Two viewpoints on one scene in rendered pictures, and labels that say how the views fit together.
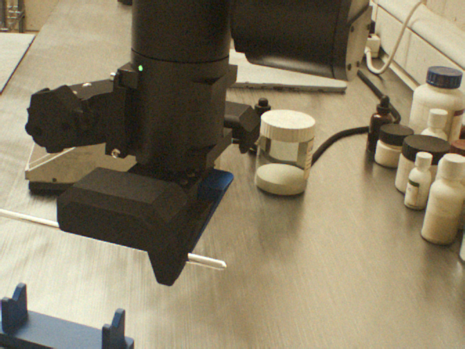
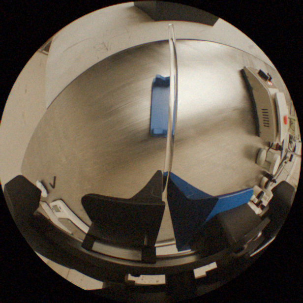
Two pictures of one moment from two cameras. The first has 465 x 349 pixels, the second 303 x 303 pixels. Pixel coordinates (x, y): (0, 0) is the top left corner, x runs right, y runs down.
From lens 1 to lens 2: 0.47 m
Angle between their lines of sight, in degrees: 72
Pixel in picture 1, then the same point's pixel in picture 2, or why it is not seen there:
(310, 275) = (223, 181)
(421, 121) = (267, 191)
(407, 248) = not seen: hidden behind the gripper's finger
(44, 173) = (248, 73)
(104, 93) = not seen: outside the picture
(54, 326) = (166, 99)
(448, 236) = not seen: hidden behind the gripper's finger
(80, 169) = (255, 85)
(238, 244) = (238, 153)
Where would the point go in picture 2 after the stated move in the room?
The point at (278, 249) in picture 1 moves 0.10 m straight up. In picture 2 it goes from (235, 167) to (262, 187)
